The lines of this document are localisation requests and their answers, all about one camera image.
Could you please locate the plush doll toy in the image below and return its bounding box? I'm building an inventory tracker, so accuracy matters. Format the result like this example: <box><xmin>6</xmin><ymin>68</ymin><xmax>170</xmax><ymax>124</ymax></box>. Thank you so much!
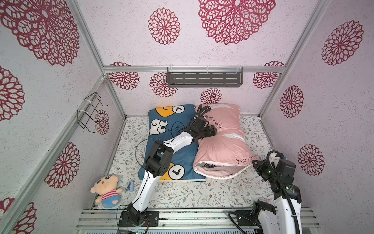
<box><xmin>90</xmin><ymin>175</ymin><xmax>123</xmax><ymax>209</ymax></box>

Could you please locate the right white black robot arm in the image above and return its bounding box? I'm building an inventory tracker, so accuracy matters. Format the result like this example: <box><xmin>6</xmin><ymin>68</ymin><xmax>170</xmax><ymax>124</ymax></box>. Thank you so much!
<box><xmin>250</xmin><ymin>150</ymin><xmax>302</xmax><ymax>234</ymax></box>

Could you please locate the aluminium mounting rail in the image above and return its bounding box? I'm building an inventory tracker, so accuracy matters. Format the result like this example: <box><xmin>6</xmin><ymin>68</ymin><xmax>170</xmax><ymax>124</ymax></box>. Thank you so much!
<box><xmin>75</xmin><ymin>207</ymin><xmax>320</xmax><ymax>230</ymax></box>

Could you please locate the floral bed sheet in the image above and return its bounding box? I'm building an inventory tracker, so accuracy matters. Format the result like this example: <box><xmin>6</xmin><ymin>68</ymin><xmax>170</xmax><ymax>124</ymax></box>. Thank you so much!
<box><xmin>110</xmin><ymin>117</ymin><xmax>273</xmax><ymax>208</ymax></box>

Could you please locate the blue cartoon pillow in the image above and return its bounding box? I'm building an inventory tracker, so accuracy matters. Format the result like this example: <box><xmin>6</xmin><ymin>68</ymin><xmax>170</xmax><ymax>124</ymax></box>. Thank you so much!
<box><xmin>145</xmin><ymin>104</ymin><xmax>206</xmax><ymax>181</ymax></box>

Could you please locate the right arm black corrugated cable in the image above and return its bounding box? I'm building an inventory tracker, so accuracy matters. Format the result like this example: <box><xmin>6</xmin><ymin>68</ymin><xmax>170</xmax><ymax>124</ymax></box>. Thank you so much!
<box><xmin>265</xmin><ymin>150</ymin><xmax>302</xmax><ymax>234</ymax></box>

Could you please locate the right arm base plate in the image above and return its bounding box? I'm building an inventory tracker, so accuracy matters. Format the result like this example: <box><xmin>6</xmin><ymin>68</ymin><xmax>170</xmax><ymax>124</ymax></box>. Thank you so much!
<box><xmin>233</xmin><ymin>210</ymin><xmax>262</xmax><ymax>228</ymax></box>

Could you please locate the pink good night pillow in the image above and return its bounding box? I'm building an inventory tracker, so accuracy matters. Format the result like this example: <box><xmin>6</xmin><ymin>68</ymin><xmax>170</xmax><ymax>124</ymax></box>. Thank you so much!
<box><xmin>193</xmin><ymin>103</ymin><xmax>259</xmax><ymax>179</ymax></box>

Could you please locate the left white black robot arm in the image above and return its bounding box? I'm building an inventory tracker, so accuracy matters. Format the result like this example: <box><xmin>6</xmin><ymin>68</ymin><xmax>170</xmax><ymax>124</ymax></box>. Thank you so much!
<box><xmin>128</xmin><ymin>117</ymin><xmax>218</xmax><ymax>213</ymax></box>

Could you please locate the grey metal wall shelf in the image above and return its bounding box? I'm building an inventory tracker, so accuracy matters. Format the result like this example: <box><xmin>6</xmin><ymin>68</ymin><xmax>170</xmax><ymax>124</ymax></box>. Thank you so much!
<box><xmin>167</xmin><ymin>67</ymin><xmax>243</xmax><ymax>88</ymax></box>

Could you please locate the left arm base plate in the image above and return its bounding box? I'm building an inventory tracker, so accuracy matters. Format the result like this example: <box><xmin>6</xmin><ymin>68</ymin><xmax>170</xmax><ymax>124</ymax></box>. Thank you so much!
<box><xmin>119</xmin><ymin>210</ymin><xmax>160</xmax><ymax>228</ymax></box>

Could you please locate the black wire wall rack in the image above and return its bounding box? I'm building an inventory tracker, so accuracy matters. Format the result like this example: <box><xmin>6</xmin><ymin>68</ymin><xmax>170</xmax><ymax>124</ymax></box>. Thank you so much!
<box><xmin>76</xmin><ymin>92</ymin><xmax>110</xmax><ymax>136</ymax></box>

